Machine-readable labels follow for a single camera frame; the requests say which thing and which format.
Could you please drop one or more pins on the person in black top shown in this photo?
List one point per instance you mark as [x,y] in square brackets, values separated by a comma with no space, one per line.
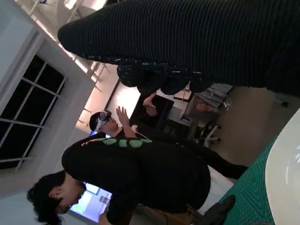
[145,175]

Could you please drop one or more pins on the white square plate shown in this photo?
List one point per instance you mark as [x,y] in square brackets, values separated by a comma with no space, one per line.
[286,178]

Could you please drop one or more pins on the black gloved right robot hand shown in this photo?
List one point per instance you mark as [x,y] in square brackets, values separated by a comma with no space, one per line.
[199,39]

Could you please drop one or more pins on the black screen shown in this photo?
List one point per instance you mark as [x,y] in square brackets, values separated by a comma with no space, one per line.
[161,110]

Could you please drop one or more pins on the lit computer monitor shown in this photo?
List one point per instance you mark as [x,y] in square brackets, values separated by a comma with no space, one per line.
[93,201]

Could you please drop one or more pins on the dark paned window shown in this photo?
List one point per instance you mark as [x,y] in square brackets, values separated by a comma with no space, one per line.
[30,112]

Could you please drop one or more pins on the green cutting mat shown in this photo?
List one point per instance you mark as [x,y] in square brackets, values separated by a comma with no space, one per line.
[253,192]

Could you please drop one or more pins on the white VR headset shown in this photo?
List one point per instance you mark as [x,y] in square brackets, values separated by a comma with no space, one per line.
[99,119]

